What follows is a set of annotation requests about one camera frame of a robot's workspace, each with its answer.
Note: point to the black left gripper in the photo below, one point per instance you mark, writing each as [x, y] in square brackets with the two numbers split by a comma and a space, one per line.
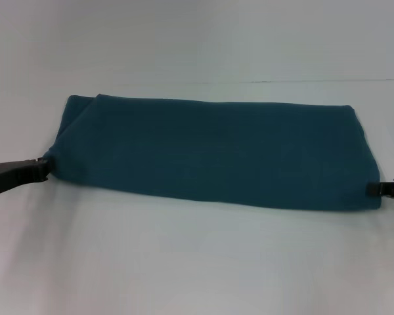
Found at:
[10, 175]

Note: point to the teal blue t-shirt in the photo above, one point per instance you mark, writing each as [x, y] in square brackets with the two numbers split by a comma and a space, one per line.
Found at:
[216, 151]

